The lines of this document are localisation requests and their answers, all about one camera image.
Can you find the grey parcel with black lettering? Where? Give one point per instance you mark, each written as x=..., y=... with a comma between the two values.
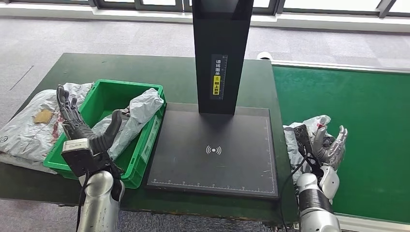
x=290, y=144

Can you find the dark green table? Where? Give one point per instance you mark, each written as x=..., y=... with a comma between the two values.
x=128, y=70

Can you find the black inbound scanner machine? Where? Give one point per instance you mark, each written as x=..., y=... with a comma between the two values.
x=208, y=134

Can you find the plain grey plastic parcel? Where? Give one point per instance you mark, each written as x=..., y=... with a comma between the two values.
x=141, y=109

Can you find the grey parcel with brown patch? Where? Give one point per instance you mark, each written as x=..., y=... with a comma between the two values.
x=22, y=137

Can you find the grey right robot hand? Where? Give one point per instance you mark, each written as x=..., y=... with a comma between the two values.
x=333, y=153

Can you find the white conveyor roller end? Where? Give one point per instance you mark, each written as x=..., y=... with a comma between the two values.
x=264, y=55

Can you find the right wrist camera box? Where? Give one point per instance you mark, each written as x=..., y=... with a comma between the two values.
x=302, y=137

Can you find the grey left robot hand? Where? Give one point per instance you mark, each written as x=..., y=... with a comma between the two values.
x=93, y=141

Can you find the silver conveyor frame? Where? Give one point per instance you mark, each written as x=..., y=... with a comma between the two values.
x=336, y=66

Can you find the green plastic crate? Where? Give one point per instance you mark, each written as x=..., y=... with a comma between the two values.
x=118, y=93

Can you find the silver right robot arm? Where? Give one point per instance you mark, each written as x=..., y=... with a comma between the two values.
x=315, y=217

